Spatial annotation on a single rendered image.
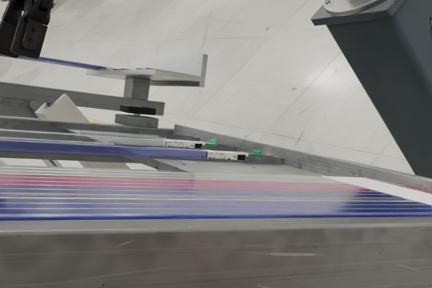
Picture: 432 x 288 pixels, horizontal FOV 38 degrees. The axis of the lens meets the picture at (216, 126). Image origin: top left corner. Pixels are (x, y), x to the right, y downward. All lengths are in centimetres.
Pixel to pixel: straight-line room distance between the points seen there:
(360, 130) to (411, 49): 101
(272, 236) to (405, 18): 82
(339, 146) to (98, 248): 184
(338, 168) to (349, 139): 139
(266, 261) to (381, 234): 9
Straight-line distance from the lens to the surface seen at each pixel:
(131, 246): 32
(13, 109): 178
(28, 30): 74
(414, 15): 116
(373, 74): 124
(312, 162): 78
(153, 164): 72
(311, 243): 38
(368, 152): 203
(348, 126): 219
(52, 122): 101
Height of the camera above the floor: 115
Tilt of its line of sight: 25 degrees down
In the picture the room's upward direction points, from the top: 37 degrees counter-clockwise
